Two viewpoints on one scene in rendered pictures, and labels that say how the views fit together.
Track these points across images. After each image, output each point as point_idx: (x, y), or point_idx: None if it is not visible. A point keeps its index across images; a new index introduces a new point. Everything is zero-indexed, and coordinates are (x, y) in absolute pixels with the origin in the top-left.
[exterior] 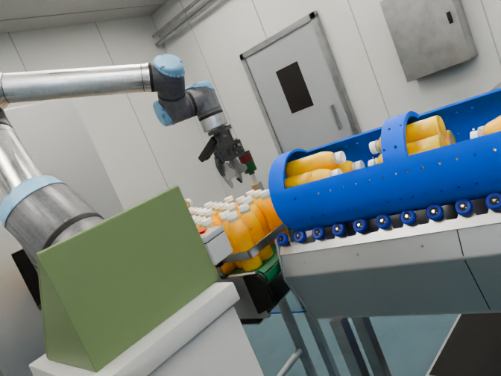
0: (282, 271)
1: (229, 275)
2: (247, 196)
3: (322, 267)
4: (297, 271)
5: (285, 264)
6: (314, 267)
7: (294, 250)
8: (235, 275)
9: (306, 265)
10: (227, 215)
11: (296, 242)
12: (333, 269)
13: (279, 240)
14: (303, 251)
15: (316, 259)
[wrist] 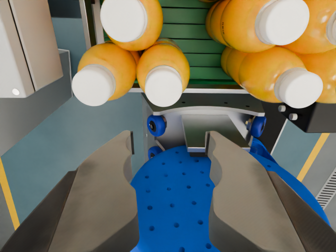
0: (141, 96)
1: (95, 3)
2: (306, 17)
3: (145, 151)
4: (143, 117)
5: (145, 105)
6: (145, 143)
7: (149, 133)
8: (95, 27)
9: (145, 133)
10: (72, 87)
11: (173, 127)
12: (144, 160)
13: (151, 123)
14: (148, 145)
15: (147, 151)
